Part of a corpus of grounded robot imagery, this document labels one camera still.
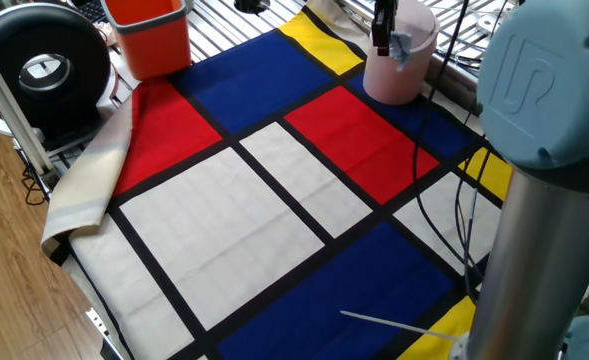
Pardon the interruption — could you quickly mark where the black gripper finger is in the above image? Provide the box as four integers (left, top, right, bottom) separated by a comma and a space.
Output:
389, 0, 401, 36
371, 0, 393, 58

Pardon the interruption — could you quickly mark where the white paper ball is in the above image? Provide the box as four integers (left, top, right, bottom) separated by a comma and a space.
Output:
388, 30, 415, 73

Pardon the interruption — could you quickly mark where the pink swing-lid trash can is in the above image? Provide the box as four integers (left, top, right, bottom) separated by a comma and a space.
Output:
362, 0, 442, 107

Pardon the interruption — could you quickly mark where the silver metal plate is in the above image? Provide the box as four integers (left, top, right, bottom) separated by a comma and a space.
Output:
475, 12, 506, 37

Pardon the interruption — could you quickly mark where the black round object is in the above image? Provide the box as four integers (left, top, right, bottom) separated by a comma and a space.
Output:
233, 0, 271, 15

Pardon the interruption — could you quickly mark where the colour block tablecloth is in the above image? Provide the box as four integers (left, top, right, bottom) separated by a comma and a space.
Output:
41, 0, 589, 360

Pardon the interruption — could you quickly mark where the orange plastic bin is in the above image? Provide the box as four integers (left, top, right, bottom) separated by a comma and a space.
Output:
99, 0, 194, 82

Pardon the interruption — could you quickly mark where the black keyboard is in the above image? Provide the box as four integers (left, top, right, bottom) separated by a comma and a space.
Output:
76, 0, 109, 25

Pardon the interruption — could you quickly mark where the black round fan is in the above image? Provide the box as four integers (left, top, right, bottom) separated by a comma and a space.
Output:
0, 2, 113, 144

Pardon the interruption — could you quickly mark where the wire grid rack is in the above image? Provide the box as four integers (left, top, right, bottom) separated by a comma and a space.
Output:
346, 0, 520, 76

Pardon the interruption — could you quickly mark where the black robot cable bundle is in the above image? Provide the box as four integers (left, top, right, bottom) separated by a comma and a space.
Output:
411, 0, 515, 306

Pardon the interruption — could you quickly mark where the white cable tie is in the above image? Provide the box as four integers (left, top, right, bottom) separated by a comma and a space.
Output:
340, 309, 461, 342

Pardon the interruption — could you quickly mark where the aluminium frame post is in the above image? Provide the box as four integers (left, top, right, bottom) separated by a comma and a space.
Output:
0, 29, 58, 189

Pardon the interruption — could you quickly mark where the metal angle bracket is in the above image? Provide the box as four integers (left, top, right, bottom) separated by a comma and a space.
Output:
84, 307, 135, 360

